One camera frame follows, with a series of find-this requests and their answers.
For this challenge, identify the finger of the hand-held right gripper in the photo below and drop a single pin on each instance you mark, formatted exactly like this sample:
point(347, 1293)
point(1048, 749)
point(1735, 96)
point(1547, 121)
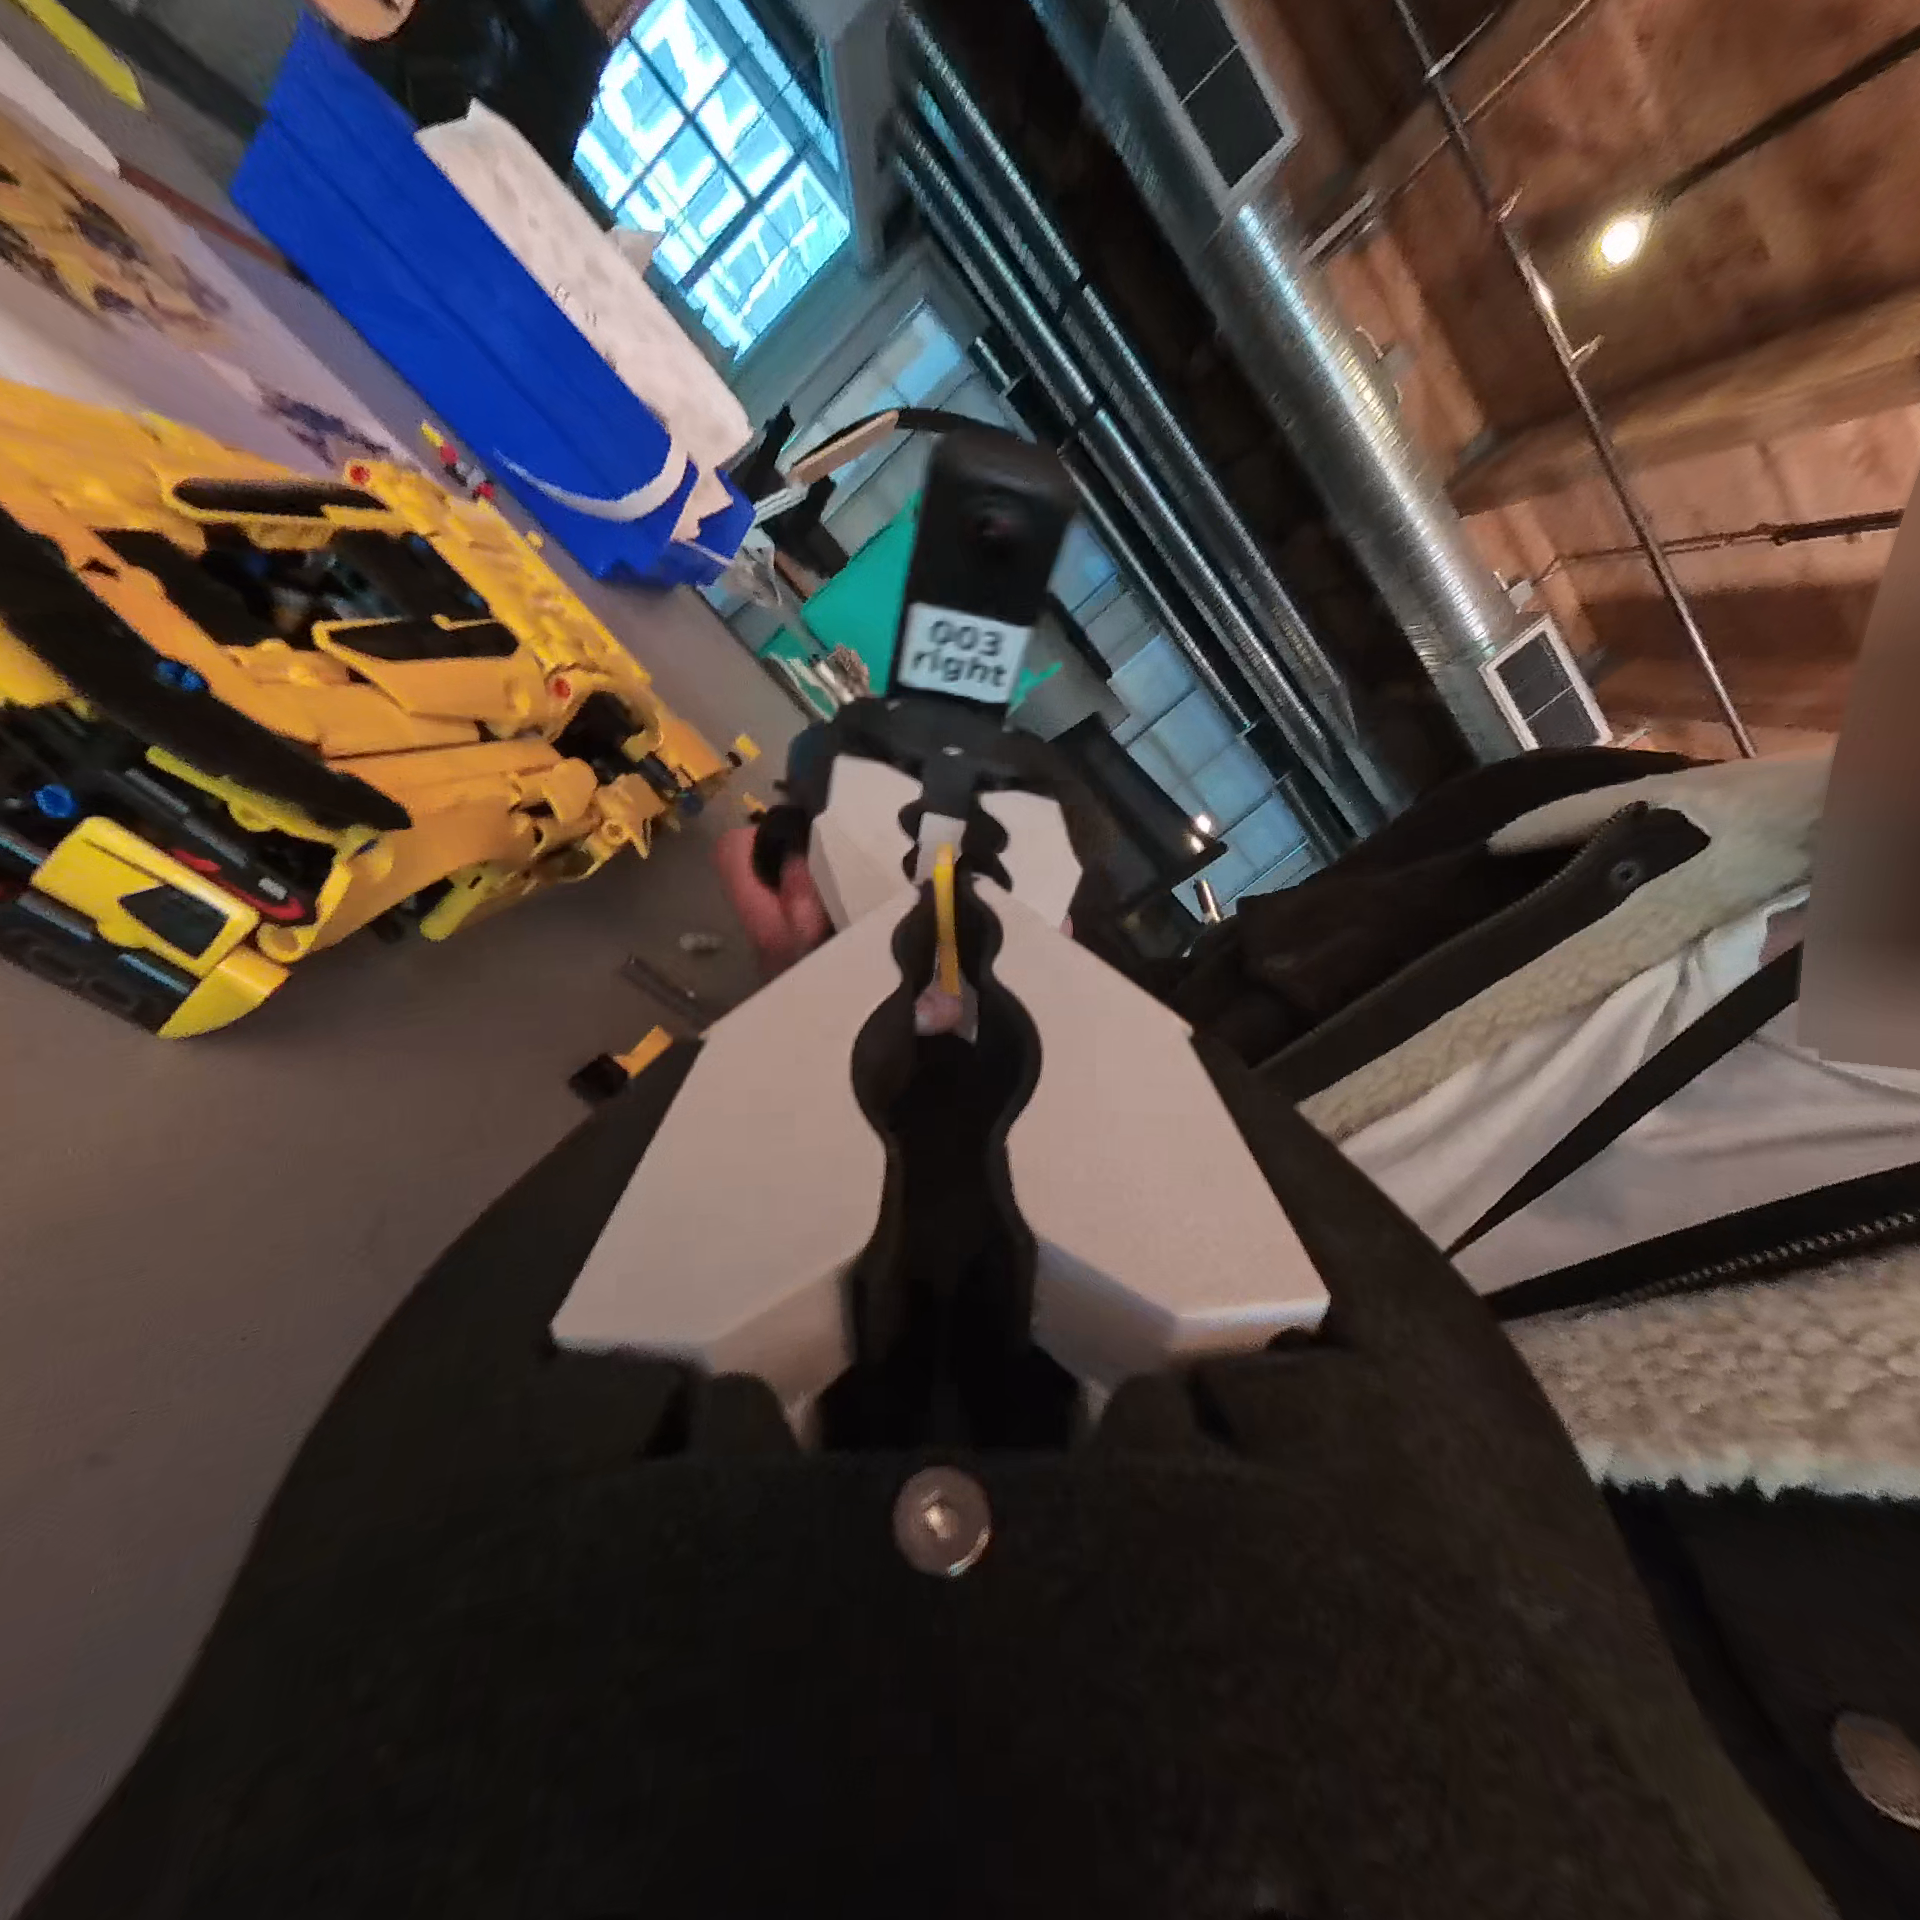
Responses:
point(1035, 856)
point(863, 839)

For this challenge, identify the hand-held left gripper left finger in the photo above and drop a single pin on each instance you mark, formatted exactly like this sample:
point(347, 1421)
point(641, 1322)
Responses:
point(720, 1200)

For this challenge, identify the yellow paper strip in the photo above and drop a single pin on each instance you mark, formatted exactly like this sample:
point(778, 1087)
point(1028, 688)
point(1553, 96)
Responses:
point(82, 44)

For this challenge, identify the ceiling lamp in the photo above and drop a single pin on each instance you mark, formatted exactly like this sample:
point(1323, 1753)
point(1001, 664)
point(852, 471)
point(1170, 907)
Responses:
point(1622, 241)

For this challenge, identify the grey desk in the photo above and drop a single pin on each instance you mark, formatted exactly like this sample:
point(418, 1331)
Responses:
point(225, 1276)

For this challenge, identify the yellow toy brick car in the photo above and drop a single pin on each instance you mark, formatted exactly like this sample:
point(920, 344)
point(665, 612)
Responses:
point(450, 705)

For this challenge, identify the person's right hand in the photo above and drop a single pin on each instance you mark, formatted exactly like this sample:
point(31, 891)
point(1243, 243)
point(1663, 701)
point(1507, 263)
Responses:
point(772, 914)

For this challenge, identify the white vent grille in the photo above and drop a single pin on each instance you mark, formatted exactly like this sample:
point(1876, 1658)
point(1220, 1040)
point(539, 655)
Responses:
point(1224, 89)
point(1545, 690)

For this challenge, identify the window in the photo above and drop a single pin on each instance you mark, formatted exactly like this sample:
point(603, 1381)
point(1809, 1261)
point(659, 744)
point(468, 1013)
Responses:
point(720, 180)

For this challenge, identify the black panel desk lamp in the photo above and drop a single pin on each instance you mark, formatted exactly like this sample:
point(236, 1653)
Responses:
point(848, 437)

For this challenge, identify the yellow printed tile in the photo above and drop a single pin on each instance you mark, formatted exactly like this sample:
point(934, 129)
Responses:
point(950, 921)

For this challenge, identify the silver ventilation duct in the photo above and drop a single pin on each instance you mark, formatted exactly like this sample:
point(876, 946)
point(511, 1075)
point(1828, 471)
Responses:
point(1348, 420)

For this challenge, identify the small loose red black pieces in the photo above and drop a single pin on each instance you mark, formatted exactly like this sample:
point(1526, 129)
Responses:
point(458, 464)

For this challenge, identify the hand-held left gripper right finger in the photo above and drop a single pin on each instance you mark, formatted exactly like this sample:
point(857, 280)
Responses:
point(1155, 1200)

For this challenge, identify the teal board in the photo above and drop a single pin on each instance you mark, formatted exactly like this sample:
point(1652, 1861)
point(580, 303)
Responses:
point(855, 600)

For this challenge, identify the white patterned paper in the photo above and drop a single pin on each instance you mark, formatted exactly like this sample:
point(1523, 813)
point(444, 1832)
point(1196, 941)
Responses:
point(570, 253)

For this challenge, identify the instruction booklet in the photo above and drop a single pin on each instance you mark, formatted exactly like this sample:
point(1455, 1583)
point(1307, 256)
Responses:
point(89, 345)

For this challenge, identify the blue plastic bin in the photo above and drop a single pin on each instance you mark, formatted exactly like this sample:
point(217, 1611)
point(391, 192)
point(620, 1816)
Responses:
point(422, 299)

